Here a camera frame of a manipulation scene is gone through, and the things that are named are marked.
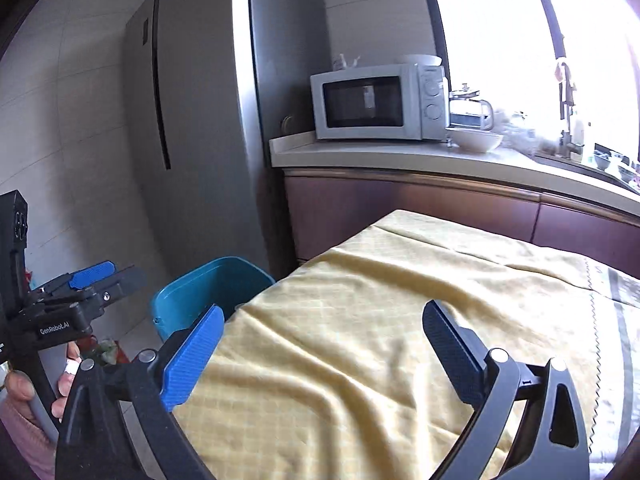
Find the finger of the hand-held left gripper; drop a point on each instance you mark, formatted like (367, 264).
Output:
(92, 274)
(131, 280)

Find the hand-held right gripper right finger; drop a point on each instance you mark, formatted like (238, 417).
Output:
(452, 355)

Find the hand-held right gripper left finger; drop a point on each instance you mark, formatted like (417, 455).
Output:
(192, 357)

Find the teal plastic bin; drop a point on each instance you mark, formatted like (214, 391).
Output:
(200, 290)

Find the person's left forearm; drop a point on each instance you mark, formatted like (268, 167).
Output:
(25, 440)

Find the person's left hand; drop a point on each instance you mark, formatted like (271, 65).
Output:
(67, 385)

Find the clear plastic bag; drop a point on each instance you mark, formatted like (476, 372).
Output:
(106, 353)

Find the yellow patterned tablecloth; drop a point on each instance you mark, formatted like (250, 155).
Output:
(375, 335)

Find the brown base cabinets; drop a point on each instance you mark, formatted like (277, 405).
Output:
(400, 205)

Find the silver refrigerator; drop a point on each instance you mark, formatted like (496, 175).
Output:
(210, 125)

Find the white kitchen countertop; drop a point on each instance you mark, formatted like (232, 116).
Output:
(375, 155)

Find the large white bowl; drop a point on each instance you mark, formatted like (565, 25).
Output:
(475, 140)

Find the pile of clear plastic bags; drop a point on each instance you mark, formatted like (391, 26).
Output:
(525, 132)

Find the blue patterned bowl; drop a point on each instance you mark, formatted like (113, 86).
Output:
(602, 161)

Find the glass kettle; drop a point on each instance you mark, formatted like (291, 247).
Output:
(470, 110)

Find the metal kitchen faucet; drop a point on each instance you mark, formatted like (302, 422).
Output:
(567, 130)

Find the white microwave oven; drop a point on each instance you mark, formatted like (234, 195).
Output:
(365, 102)

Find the brown dish cloth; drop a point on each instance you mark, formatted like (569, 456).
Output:
(564, 80)

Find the shallow white bowl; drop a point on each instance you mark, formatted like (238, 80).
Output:
(420, 60)

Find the small white figurine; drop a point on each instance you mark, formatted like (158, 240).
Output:
(346, 63)

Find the kitchen window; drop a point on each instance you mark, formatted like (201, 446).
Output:
(500, 35)

